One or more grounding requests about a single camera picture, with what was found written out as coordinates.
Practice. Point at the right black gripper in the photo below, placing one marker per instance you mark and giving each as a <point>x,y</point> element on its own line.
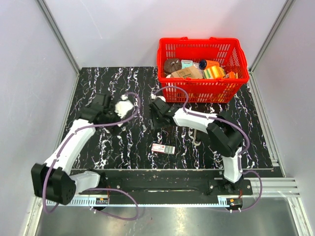
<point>154,123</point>

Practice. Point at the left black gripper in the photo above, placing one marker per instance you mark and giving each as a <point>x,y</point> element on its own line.
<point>112,109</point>

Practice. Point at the large beige stapler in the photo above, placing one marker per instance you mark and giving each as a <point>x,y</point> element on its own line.
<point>196,138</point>

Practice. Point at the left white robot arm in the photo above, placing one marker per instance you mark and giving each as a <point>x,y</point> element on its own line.
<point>52,179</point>

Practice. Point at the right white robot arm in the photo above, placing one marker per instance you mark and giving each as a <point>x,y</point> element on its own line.
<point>225,138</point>

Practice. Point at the red white staple box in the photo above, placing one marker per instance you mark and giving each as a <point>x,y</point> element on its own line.
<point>163,149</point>

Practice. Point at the brown round item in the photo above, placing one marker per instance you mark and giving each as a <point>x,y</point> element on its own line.
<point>171,65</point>

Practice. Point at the brown cardboard packet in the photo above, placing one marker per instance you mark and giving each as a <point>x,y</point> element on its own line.
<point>188,72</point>

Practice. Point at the teal white box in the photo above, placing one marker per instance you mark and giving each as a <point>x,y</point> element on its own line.
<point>186,63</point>

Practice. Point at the orange bottle blue cap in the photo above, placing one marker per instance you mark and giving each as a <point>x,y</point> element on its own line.
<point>204,63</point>

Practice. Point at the yellow green striped box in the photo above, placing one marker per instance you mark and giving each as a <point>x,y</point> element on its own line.
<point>214,72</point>

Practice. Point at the orange small packet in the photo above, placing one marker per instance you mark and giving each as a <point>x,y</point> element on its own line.
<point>231,75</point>

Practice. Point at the red plastic basket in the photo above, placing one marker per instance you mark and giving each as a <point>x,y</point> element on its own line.
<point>227,51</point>

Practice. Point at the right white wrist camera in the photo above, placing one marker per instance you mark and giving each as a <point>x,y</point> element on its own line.
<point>153,97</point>

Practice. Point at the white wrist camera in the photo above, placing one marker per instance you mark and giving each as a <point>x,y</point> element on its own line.
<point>153,97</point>
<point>124,108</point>

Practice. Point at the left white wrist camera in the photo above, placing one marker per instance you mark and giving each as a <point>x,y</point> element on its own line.
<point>124,108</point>

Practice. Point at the black mounting base plate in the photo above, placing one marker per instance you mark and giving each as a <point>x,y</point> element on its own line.
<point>203,181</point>

